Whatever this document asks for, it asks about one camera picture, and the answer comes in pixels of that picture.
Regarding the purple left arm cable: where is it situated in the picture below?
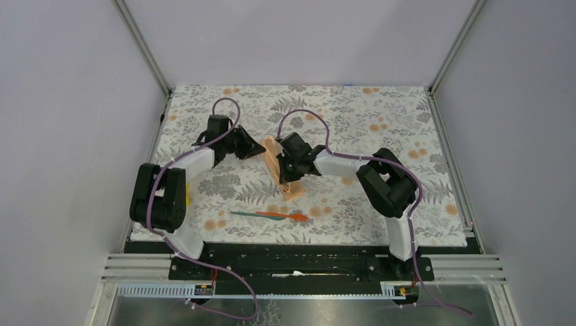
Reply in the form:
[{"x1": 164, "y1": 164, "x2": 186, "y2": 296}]
[{"x1": 146, "y1": 97, "x2": 261, "y2": 321}]

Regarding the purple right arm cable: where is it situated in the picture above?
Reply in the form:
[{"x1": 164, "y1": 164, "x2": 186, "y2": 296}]
[{"x1": 275, "y1": 108, "x2": 473, "y2": 316}]

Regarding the orange cloth napkin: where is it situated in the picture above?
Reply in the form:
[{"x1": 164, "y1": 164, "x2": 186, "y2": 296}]
[{"x1": 261, "y1": 136, "x2": 306, "y2": 201}]

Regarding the floral patterned tablecloth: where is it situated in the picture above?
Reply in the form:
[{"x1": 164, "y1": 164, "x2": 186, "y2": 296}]
[{"x1": 153, "y1": 85, "x2": 466, "y2": 247}]

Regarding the orange plastic fork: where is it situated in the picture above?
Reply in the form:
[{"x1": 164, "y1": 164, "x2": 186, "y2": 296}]
[{"x1": 255, "y1": 212, "x2": 308, "y2": 222}]

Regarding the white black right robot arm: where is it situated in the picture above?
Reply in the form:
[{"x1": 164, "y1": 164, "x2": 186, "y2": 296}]
[{"x1": 276, "y1": 132, "x2": 422, "y2": 280}]

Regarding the aluminium frame post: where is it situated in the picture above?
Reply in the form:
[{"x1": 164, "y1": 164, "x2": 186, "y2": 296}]
[
  {"x1": 112, "y1": 0, "x2": 172, "y2": 96},
  {"x1": 429, "y1": 0, "x2": 487, "y2": 94}
]

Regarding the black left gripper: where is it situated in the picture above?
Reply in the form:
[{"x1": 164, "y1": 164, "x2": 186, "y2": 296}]
[{"x1": 221, "y1": 124, "x2": 266, "y2": 160}]

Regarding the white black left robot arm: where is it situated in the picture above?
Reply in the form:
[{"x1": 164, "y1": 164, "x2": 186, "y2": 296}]
[{"x1": 129, "y1": 115, "x2": 266, "y2": 279}]

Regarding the teal plastic knife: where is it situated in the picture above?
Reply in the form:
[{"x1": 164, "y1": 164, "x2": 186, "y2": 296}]
[{"x1": 230, "y1": 211, "x2": 286, "y2": 221}]

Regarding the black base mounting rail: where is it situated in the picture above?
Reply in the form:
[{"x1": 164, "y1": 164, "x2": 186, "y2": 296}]
[{"x1": 124, "y1": 240, "x2": 479, "y2": 296}]

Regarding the left aluminium frame post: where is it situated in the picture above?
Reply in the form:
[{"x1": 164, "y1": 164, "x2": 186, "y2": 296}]
[{"x1": 112, "y1": 0, "x2": 172, "y2": 96}]

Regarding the right aluminium frame post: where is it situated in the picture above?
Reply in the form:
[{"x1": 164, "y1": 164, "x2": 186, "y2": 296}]
[{"x1": 429, "y1": 0, "x2": 487, "y2": 94}]

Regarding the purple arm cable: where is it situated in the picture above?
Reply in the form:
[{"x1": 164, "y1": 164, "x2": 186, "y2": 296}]
[
  {"x1": 146, "y1": 97, "x2": 261, "y2": 321},
  {"x1": 275, "y1": 108, "x2": 473, "y2": 316}
]

